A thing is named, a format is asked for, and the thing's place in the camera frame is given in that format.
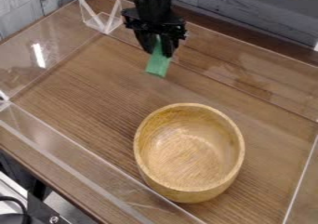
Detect brown wooden bowl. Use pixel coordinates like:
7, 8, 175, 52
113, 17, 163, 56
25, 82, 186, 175
132, 103, 246, 204

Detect black metal table bracket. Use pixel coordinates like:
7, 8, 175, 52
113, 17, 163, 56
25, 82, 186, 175
27, 200, 72, 224

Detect green rectangular block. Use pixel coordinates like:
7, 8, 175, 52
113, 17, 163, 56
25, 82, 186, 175
145, 37, 171, 78

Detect clear acrylic tray walls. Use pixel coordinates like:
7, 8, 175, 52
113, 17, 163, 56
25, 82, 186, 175
0, 0, 318, 224

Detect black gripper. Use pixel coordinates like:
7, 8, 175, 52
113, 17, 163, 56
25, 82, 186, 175
121, 0, 186, 58

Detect clear acrylic corner bracket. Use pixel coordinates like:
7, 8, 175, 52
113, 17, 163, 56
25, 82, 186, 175
79, 0, 123, 34

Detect black cable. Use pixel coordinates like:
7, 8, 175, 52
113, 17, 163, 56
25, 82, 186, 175
0, 195, 31, 224

